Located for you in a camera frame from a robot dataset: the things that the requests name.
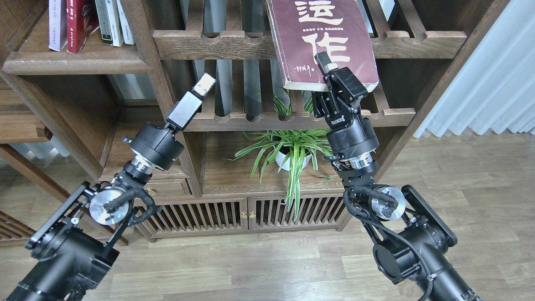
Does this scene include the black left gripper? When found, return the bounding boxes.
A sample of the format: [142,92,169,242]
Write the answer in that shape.
[123,74,216,171]

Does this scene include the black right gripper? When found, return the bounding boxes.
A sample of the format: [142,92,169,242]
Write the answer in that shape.
[313,52,380,161]

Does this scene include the maroon book with white characters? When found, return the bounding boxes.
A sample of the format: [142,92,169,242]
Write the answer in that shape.
[266,0,379,92]

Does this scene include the red paperback book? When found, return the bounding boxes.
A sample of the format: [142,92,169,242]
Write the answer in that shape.
[66,0,99,54]

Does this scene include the white lavender paperback book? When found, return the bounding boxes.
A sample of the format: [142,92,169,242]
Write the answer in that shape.
[48,0,67,51]

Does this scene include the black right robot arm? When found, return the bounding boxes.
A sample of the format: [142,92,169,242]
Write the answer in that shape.
[313,52,480,301]

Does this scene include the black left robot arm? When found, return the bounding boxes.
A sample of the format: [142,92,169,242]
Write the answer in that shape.
[7,74,216,301]

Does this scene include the dark wooden bookshelf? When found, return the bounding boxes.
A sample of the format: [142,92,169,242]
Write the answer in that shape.
[0,0,512,246]

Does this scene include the white upright book right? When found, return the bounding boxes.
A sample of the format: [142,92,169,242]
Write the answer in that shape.
[117,0,135,45]

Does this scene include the white upright book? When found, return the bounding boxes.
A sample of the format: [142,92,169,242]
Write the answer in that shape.
[117,0,135,45]
[105,0,124,46]

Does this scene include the green spider plant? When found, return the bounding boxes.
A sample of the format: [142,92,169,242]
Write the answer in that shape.
[228,86,378,222]

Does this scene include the white plant pot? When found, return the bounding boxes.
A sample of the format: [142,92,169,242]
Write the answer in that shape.
[275,149,312,173]

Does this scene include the white upright book middle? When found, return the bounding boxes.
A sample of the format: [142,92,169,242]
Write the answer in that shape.
[105,0,124,46]

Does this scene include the small wooden drawer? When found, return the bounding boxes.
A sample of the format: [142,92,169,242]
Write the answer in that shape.
[145,179,191,199]

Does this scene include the grey upright book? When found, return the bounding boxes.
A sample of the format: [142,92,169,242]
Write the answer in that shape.
[95,0,113,45]

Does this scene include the left slatted cabinet door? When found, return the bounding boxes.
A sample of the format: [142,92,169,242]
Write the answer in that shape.
[135,199,248,242]

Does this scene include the slatted cabinet door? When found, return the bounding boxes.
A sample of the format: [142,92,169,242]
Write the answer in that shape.
[135,199,248,242]
[239,194,351,232]

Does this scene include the right slatted cabinet door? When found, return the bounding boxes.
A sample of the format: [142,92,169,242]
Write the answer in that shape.
[239,194,351,232]

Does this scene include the white window curtain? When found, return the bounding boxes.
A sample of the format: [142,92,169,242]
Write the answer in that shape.
[413,0,535,138]

